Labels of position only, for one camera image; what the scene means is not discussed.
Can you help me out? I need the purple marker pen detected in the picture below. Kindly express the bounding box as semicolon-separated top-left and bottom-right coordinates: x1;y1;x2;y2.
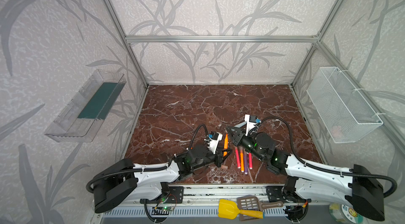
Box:
243;151;249;175

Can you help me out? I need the short orange highlighter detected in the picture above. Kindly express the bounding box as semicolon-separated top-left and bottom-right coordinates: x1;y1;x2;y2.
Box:
223;133;228;156

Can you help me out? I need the pink highlighter pen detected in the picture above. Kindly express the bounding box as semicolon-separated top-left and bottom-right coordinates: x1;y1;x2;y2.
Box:
248;153;253;170

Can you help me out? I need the magenta marker pen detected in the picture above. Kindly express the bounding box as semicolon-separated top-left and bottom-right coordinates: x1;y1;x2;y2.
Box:
235;147;241;169

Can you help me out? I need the orange marker pen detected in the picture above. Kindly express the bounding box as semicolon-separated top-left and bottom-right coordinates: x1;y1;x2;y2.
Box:
239;147;245;173

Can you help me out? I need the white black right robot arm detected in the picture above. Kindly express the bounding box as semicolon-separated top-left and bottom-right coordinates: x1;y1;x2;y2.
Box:
226;126;385;221

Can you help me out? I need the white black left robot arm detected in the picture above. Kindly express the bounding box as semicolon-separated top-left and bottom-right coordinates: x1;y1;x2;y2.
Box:
86;145;233;213

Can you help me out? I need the light blue toy shovel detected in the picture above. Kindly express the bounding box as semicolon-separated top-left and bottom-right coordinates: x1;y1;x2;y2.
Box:
235;122;246;128

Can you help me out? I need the yellow toy shovel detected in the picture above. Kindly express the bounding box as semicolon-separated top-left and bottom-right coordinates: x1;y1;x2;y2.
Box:
218;199;264;220

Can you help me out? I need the brown toy spatula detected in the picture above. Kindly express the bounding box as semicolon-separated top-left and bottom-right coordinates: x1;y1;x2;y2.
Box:
236;195;284;211

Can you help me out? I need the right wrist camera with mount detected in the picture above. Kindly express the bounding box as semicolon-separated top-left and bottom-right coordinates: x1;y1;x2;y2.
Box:
245;114;261;137

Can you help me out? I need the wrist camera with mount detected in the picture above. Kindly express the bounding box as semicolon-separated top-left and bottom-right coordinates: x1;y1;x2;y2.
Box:
208;132;223;154
245;114;261;137

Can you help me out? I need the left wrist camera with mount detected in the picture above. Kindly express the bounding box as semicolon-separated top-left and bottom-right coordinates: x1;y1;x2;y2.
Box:
208;132;223;154

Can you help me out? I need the aluminium cage frame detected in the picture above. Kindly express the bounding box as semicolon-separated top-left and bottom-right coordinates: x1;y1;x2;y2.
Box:
103;0;405;208

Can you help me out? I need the green circuit board with wires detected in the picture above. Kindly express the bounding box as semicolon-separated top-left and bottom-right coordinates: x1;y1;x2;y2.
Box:
152;204;177;215

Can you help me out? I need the white wire mesh basket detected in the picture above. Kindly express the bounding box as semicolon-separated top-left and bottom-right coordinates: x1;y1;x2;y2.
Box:
307;67;383;144

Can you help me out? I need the clear plastic wall tray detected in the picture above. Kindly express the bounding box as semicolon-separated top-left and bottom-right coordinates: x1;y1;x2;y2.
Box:
44;69;127;143

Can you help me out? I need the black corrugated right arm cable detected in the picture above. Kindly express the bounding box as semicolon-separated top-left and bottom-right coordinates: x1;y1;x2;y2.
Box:
249;116;398;198

